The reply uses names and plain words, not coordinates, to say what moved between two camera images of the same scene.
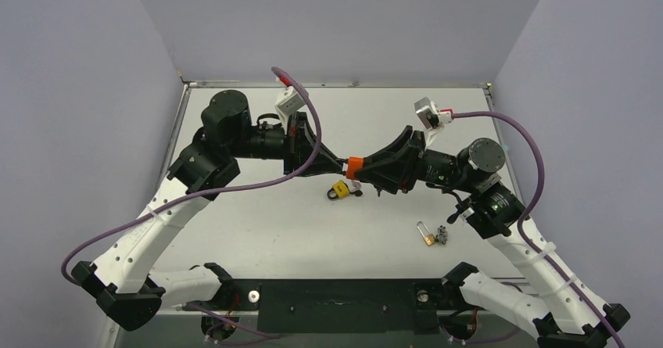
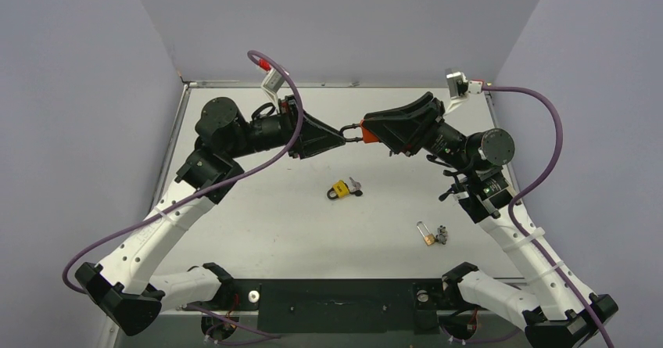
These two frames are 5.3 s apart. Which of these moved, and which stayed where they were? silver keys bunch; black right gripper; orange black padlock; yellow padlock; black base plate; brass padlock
Moved: orange black padlock; black right gripper
Stayed: yellow padlock; black base plate; brass padlock; silver keys bunch
